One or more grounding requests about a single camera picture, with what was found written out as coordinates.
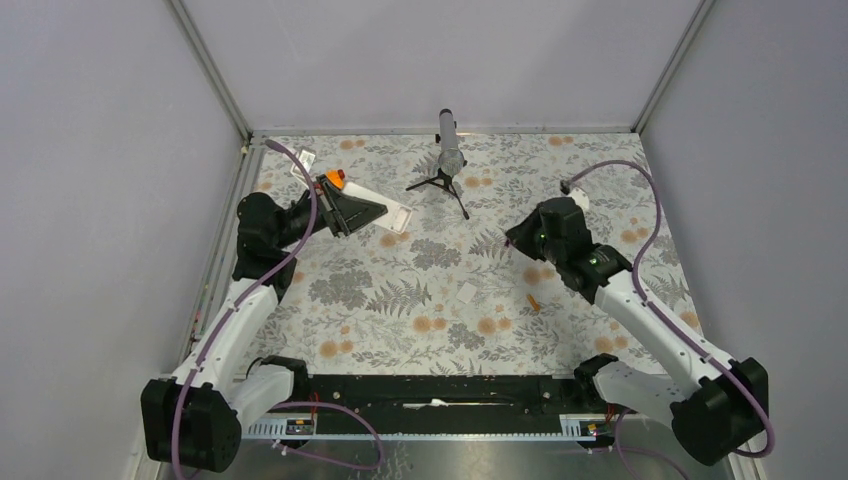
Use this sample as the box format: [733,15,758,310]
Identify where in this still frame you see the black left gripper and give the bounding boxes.
[275,175,388,249]

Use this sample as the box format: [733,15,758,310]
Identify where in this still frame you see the white air conditioner remote control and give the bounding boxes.
[342,182,413,234]

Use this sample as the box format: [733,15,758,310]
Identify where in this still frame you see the orange battery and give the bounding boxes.
[527,294,541,312]

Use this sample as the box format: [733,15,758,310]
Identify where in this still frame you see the white remote battery cover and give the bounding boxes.
[456,282,477,304]

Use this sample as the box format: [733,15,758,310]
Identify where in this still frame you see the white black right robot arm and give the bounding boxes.
[505,197,773,466]

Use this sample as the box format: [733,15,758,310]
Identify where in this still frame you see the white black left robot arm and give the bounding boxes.
[140,174,411,473]

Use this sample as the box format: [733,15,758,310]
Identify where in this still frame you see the orange toy car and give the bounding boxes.
[325,169,346,190]

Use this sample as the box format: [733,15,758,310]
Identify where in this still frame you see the floral patterned table mat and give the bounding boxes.
[238,134,699,375]

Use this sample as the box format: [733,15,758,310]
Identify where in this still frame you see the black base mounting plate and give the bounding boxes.
[279,375,623,438]

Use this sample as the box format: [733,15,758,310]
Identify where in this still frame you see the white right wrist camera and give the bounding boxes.
[565,187,591,212]

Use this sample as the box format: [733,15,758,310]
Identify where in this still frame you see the aluminium frame rail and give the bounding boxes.
[164,0,253,145]

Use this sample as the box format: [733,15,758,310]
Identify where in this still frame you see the slotted grey cable duct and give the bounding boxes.
[241,415,617,444]

